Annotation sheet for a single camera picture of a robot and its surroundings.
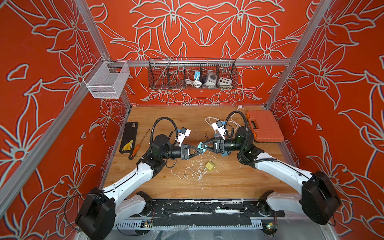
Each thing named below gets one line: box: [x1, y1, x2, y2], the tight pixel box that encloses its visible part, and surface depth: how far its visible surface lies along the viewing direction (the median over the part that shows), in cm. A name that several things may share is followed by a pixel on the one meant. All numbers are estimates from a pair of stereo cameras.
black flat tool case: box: [119, 121, 139, 154], surface depth 101 cm
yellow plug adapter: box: [205, 161, 215, 171], surface depth 87 cm
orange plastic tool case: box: [246, 109, 285, 142], surface depth 100 cm
